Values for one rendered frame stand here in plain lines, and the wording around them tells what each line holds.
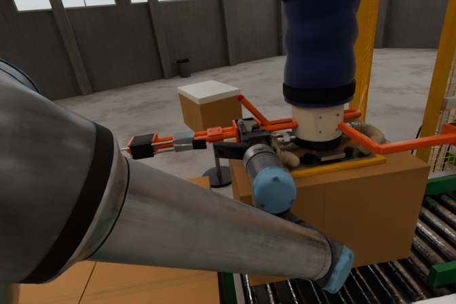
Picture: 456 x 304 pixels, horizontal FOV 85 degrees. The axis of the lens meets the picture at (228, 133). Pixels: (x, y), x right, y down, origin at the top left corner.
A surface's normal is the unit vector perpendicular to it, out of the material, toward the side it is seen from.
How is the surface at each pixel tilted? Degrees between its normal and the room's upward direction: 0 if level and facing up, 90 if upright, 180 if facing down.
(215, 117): 90
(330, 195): 90
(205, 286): 0
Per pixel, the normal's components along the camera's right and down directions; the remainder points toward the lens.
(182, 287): -0.11, -0.91
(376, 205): 0.11, 0.39
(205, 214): 0.78, -0.29
